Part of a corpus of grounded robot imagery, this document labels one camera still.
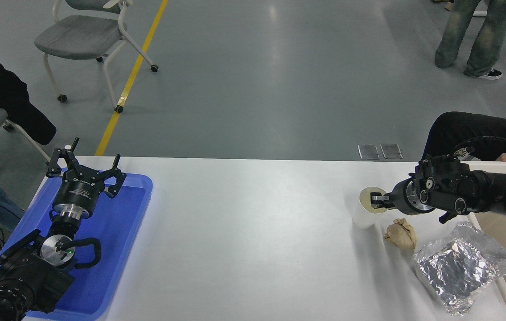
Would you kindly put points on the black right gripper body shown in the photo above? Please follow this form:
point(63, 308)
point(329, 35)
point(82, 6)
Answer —
point(399, 197)

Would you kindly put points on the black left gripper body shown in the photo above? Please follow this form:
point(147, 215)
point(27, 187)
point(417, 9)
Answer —
point(77, 191)

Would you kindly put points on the white paper cup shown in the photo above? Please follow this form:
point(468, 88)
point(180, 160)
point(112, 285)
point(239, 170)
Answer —
point(363, 216)

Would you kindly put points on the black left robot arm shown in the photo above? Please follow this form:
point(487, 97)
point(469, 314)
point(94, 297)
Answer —
point(25, 272)

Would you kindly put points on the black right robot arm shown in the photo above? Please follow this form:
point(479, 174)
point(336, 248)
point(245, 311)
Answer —
point(471, 191)

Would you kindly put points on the crumpled tan paper ball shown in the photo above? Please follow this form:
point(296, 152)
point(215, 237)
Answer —
point(400, 235)

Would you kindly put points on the metal floor plate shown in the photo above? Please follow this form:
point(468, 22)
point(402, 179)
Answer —
point(368, 151)
point(391, 151)

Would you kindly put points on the blue plastic tray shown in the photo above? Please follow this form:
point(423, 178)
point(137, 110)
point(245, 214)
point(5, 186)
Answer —
point(114, 232)

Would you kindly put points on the crumpled silver foil tray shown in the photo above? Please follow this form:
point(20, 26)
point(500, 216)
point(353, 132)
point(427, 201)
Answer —
point(458, 267)

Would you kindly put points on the standing person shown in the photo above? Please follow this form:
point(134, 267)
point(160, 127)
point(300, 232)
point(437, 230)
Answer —
point(449, 5)
point(480, 35)

